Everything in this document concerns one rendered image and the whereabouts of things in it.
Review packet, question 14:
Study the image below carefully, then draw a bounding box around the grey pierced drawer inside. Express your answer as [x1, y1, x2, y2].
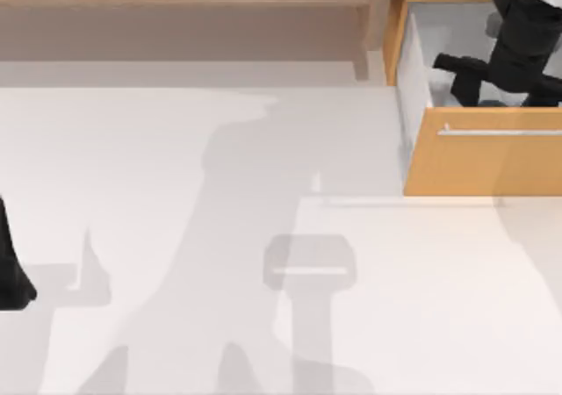
[396, 1, 562, 159]

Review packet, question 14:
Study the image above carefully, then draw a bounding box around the pale wooden drawer front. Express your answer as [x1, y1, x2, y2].
[402, 106, 562, 198]

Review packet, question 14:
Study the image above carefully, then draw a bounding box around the wooden open shelf unit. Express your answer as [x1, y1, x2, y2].
[0, 0, 388, 81]

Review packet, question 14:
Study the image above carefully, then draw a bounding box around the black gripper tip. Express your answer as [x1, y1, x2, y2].
[0, 197, 39, 312]

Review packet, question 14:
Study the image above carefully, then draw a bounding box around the long metal drawer handle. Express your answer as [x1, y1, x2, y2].
[436, 124, 562, 138]

